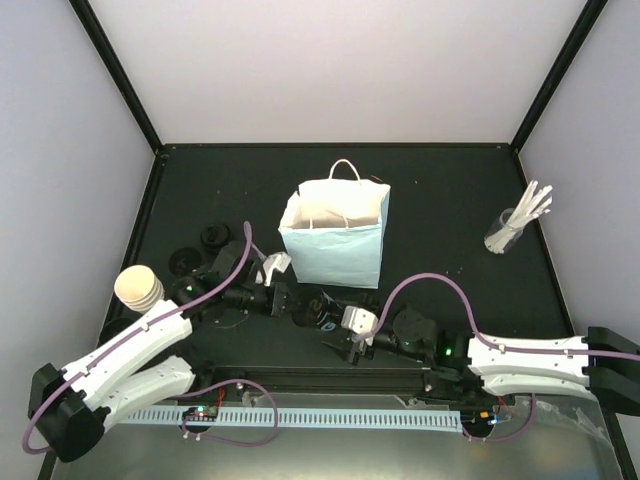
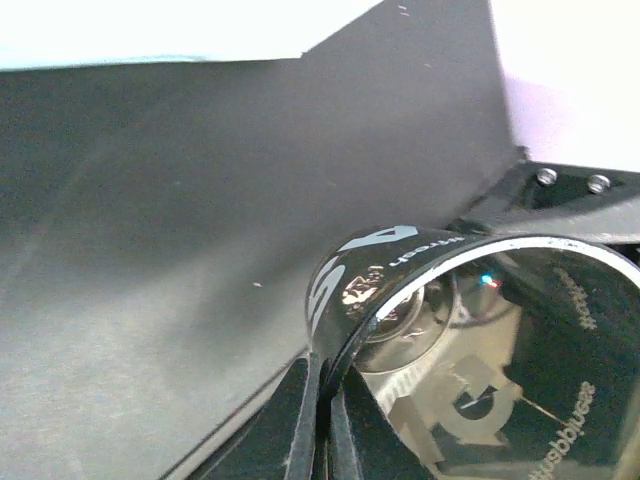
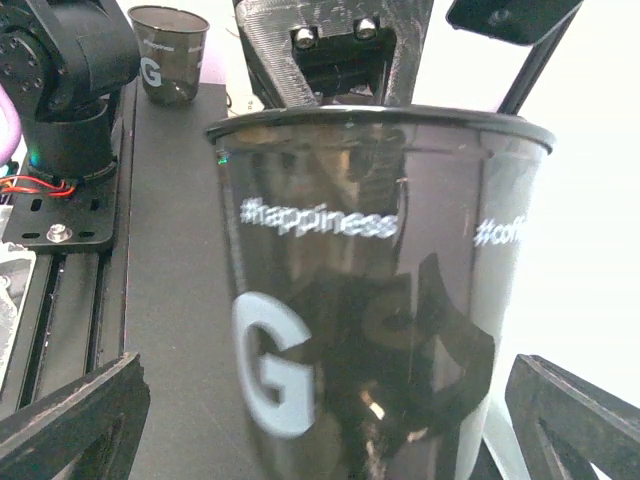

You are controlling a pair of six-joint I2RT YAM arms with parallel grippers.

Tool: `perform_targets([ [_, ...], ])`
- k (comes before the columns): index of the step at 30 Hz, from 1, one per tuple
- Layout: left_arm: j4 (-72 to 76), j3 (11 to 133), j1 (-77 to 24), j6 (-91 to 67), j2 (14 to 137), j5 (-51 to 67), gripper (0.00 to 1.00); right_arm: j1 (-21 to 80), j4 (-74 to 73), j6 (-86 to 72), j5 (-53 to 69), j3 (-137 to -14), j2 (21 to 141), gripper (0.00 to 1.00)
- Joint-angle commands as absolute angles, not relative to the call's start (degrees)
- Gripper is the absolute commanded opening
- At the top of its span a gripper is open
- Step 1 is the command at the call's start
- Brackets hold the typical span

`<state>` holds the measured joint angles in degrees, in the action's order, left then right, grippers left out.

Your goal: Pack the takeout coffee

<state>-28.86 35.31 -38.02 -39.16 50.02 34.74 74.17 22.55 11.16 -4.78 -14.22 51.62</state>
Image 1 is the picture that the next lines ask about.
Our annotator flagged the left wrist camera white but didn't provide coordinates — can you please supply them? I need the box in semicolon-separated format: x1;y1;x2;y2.
256;252;291;287

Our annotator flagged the black frame post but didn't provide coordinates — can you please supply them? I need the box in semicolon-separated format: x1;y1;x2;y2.
69;0;163;153
510;0;608;153

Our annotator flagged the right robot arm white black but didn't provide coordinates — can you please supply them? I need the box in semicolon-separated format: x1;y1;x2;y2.
311;303;639;416

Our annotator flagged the right black frame post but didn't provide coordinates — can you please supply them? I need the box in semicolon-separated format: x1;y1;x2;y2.
510;0;608;153

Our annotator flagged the light blue slotted cable duct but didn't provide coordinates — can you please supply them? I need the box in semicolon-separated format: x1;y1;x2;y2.
121;405;462;433

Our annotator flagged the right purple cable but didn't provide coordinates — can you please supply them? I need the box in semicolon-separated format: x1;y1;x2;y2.
369;272;640;444

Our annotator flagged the right circuit board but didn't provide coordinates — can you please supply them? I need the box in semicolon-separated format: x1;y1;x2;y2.
461;409;513;427

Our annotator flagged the black coffee cup lid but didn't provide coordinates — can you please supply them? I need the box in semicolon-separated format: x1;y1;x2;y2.
200;222;233;253

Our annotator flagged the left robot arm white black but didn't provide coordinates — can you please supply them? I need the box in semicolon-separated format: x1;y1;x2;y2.
22;241;291;462

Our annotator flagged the black paper coffee cup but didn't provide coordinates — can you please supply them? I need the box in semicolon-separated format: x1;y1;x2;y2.
291;287;360;333

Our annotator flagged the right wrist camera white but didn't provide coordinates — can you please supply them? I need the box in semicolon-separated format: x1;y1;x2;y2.
341;306;379;346

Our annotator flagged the left black frame post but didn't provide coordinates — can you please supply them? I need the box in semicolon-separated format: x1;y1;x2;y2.
69;0;163;153

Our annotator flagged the left circuit board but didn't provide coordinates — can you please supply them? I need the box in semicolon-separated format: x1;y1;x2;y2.
182;406;219;422

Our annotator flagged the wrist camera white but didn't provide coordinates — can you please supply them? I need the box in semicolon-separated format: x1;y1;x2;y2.
256;252;291;287
341;306;379;346

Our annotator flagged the light blue paper bag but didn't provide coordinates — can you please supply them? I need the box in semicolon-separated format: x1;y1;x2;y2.
278;159;391;289

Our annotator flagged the black aluminium frame rail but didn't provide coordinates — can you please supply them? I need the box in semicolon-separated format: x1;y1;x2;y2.
189;361;481;401

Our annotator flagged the clear glass straw holder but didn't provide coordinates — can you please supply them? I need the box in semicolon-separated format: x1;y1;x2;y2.
484;208;525;254

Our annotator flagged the circuit board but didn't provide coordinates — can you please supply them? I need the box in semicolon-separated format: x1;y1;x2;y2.
461;409;513;427
182;406;219;422

